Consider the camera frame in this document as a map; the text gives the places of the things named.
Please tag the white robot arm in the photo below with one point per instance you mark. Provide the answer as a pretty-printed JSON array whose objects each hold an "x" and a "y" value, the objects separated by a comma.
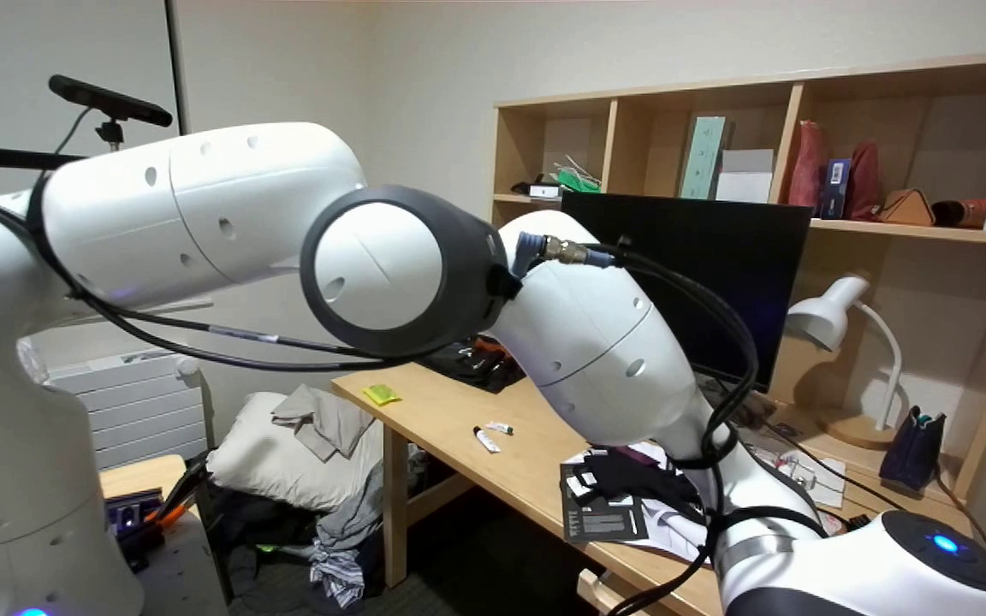
[{"x": 263, "y": 246}]

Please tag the light wooden desk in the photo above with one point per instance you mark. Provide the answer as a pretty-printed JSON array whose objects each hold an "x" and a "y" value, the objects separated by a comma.
[{"x": 439, "y": 420}]

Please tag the yellow green sticky pad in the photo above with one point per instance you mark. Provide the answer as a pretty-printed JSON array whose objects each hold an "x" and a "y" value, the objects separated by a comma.
[{"x": 380, "y": 394}]

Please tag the black product box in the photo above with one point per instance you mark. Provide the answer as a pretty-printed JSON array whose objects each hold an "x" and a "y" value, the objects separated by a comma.
[{"x": 596, "y": 519}]

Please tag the grey clothes pile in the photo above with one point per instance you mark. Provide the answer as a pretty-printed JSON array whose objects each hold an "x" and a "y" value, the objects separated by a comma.
[{"x": 312, "y": 451}]

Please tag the black computer monitor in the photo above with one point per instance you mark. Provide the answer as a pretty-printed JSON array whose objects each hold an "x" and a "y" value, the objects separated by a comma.
[{"x": 745, "y": 250}]

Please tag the teal book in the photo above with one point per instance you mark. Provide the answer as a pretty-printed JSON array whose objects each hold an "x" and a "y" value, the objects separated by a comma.
[{"x": 701, "y": 156}]

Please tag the white box on shelf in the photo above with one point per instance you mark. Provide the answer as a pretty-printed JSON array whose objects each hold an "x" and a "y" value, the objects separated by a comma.
[{"x": 745, "y": 176}]

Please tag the white desk lamp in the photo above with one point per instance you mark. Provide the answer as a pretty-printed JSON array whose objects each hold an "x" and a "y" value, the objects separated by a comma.
[{"x": 824, "y": 323}]

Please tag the red book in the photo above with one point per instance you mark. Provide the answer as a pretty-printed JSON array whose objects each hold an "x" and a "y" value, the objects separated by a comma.
[{"x": 805, "y": 169}]

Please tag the white radiator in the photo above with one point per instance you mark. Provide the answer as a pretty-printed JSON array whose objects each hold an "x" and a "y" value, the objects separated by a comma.
[{"x": 137, "y": 406}]

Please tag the black pen holder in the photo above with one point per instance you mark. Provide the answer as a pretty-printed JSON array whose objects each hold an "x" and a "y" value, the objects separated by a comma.
[{"x": 910, "y": 455}]

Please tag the black camera on stand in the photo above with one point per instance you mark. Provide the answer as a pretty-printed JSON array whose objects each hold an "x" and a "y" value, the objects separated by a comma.
[{"x": 91, "y": 96}]

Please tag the wooden wall shelf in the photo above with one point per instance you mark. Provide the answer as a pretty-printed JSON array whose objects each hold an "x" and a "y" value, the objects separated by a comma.
[{"x": 886, "y": 161}]

